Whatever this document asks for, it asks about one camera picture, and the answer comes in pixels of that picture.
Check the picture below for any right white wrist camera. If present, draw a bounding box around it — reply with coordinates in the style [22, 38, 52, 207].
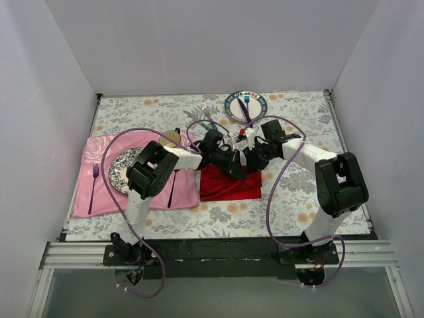
[238, 127, 257, 150]

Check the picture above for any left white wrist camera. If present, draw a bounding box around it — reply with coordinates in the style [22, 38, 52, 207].
[225, 134, 246, 150]

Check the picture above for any blue fork on plate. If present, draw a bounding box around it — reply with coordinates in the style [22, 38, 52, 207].
[244, 94, 250, 112]

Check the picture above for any purple spoon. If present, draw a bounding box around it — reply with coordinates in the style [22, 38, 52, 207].
[167, 171, 178, 209]

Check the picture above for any cream enamel mug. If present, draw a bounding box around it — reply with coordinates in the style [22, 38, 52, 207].
[159, 129, 182, 148]

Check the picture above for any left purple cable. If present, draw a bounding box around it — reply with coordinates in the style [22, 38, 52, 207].
[101, 119, 233, 298]

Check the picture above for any red cloth napkin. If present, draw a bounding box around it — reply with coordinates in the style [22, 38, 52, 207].
[199, 165, 262, 201]

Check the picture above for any teal handled fork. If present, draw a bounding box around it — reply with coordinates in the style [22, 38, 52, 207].
[201, 103, 218, 130]

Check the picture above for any pink floral placemat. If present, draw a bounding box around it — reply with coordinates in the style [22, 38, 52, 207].
[73, 131, 199, 218]

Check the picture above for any purple knife on plate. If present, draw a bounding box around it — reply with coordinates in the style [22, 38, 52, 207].
[237, 97, 252, 128]

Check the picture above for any purple fork on placemat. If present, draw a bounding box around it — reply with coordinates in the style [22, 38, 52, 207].
[87, 163, 99, 215]

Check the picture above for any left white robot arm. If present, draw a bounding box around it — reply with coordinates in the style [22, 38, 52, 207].
[111, 130, 248, 265]

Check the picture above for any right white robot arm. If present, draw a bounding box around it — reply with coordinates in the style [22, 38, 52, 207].
[239, 116, 369, 264]

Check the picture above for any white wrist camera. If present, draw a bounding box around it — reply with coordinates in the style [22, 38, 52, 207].
[225, 134, 246, 150]
[238, 127, 257, 150]

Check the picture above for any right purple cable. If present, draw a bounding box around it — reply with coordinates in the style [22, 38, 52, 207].
[244, 115, 345, 288]

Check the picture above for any white plate blue rim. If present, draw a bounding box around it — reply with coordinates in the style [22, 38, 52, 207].
[224, 91, 268, 123]

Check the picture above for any teal handled knife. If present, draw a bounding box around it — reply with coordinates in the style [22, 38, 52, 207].
[184, 111, 218, 134]

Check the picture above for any blue floral plate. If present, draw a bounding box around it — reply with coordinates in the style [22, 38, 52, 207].
[109, 147, 143, 195]

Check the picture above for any purple cable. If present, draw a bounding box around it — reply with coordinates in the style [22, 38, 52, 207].
[101, 119, 233, 298]
[244, 115, 345, 288]

